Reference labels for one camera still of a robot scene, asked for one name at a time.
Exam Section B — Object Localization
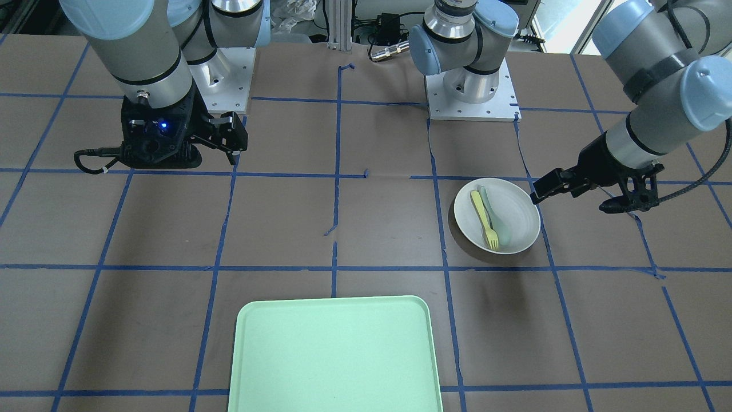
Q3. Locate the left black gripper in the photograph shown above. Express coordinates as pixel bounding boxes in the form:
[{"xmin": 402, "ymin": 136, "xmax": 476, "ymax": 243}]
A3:
[{"xmin": 530, "ymin": 134, "xmax": 663, "ymax": 214}]

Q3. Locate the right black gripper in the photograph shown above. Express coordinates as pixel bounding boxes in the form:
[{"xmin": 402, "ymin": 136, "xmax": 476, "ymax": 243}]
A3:
[{"xmin": 120, "ymin": 92, "xmax": 248, "ymax": 169}]

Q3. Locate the white round plate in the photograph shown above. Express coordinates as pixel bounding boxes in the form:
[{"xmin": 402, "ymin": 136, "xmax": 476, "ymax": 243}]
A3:
[{"xmin": 453, "ymin": 177, "xmax": 541, "ymax": 255}]

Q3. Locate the light green spoon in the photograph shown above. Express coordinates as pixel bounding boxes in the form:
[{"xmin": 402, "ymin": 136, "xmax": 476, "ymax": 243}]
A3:
[{"xmin": 478, "ymin": 185, "xmax": 512, "ymax": 248}]

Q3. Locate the yellow plastic fork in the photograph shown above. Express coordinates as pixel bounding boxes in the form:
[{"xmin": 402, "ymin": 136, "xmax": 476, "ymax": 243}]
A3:
[{"xmin": 469, "ymin": 190, "xmax": 500, "ymax": 251}]

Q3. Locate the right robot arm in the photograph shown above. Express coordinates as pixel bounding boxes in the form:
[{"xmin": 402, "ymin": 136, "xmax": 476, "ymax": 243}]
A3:
[{"xmin": 60, "ymin": 1, "xmax": 271, "ymax": 175}]

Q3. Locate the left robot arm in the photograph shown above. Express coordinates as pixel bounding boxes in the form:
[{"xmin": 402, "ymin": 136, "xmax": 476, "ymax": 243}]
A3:
[{"xmin": 408, "ymin": 1, "xmax": 731, "ymax": 214}]

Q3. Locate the light green tray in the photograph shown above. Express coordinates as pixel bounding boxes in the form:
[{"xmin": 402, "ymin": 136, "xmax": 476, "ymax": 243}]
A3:
[{"xmin": 227, "ymin": 295, "xmax": 443, "ymax": 411}]

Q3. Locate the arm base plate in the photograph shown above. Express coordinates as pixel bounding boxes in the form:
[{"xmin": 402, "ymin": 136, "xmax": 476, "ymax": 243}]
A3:
[
  {"xmin": 424, "ymin": 60, "xmax": 522, "ymax": 122},
  {"xmin": 190, "ymin": 47, "xmax": 258, "ymax": 115}
]

